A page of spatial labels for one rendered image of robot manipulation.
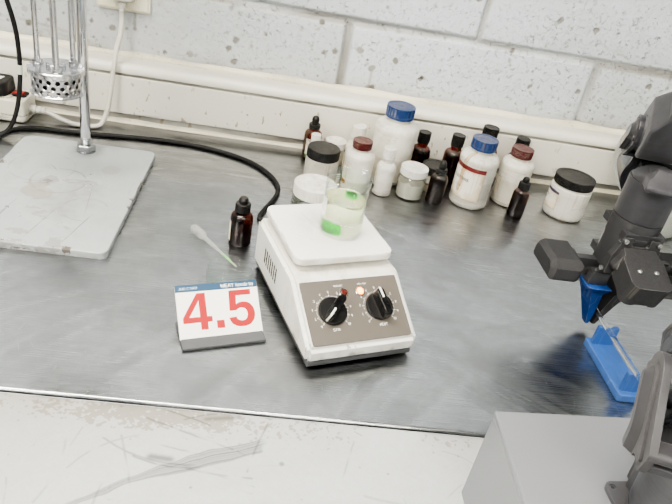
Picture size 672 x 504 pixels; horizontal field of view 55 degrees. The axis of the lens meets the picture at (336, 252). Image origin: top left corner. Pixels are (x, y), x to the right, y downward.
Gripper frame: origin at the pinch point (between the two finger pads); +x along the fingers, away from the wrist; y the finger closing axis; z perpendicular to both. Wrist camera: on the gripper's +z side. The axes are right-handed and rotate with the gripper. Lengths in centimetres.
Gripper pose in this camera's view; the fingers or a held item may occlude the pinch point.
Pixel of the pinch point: (598, 299)
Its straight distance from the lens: 87.3
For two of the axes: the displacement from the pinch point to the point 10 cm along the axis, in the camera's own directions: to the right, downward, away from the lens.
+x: -1.7, 8.3, 5.3
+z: 0.6, 5.4, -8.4
